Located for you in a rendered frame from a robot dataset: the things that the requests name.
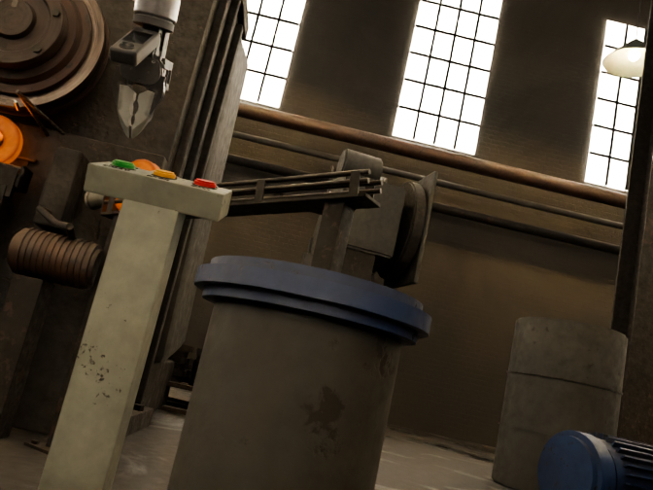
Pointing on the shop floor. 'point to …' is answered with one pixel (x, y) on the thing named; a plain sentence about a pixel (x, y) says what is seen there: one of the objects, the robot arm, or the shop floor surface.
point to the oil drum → (556, 391)
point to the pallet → (182, 377)
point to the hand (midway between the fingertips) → (130, 130)
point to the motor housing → (35, 302)
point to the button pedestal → (121, 320)
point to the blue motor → (595, 463)
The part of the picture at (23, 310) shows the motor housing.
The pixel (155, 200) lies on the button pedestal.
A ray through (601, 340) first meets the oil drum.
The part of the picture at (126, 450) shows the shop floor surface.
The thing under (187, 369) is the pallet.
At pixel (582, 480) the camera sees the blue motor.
